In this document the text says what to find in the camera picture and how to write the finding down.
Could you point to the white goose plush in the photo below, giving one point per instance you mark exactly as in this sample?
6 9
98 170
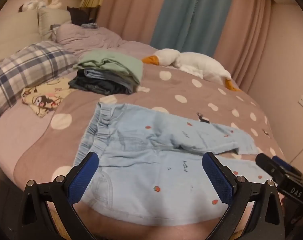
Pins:
199 63

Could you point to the pink bed sheet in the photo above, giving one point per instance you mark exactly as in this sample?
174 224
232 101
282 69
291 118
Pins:
11 135

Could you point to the light blue strawberry pants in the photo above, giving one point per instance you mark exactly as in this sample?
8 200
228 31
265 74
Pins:
141 170

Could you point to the blue plaid pillow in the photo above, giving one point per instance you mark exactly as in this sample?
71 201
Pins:
29 65

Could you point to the beige pillow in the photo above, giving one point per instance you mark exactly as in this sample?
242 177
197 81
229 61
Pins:
51 17

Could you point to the black cloth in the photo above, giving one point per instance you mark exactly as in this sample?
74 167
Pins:
79 16

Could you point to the purple duvet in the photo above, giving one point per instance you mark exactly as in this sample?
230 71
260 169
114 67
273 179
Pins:
91 37

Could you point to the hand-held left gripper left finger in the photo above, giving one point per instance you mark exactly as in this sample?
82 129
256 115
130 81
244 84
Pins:
83 178

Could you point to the pink curtain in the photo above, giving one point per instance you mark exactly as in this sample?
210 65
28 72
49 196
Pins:
244 37
131 7

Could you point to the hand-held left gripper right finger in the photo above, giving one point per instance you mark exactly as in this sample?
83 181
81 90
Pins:
217 180

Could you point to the folded blue jeans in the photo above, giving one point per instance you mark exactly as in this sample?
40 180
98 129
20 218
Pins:
101 74

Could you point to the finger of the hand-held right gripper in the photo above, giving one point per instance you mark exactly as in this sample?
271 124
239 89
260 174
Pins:
281 162
267 166

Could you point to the yellow cartoon print cloth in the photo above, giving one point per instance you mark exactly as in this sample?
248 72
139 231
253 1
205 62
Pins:
45 97

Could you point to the stack of folded clothes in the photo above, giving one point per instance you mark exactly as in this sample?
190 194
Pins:
111 61

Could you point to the brown polka dot blanket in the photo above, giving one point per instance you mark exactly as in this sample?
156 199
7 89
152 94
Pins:
186 90

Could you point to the brown and white plush toy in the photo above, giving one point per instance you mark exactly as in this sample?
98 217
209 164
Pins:
31 5

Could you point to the blue curtain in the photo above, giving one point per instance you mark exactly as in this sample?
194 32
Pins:
186 17

